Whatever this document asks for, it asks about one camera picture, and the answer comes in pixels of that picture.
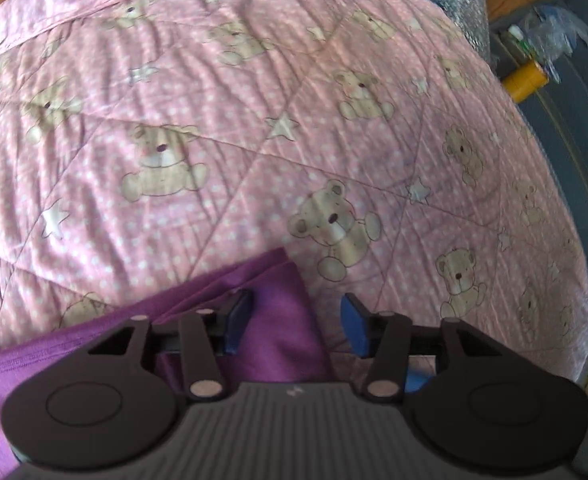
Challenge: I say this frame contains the clear plastic bags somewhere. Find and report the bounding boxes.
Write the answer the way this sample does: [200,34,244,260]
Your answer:
[521,5,588,83]

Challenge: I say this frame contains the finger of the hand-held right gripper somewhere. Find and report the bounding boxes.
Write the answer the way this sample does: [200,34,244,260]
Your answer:
[404,367,432,396]

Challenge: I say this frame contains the yellow tape roll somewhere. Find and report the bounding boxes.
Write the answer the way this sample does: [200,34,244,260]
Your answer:
[504,59,549,103]

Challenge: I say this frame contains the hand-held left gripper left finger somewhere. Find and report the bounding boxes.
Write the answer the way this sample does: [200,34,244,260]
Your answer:
[88,290,253,402]

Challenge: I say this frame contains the pink bear-printed blanket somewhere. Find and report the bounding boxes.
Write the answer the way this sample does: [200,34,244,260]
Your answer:
[0,0,588,401]

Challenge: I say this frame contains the clear bubble wrap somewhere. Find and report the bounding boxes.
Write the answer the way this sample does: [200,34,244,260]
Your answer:
[409,0,489,61]

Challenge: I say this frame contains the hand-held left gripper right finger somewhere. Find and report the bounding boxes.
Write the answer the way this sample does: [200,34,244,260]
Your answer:
[340,294,505,403]

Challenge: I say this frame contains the purple garment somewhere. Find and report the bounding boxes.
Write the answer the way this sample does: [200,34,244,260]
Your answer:
[0,247,335,480]

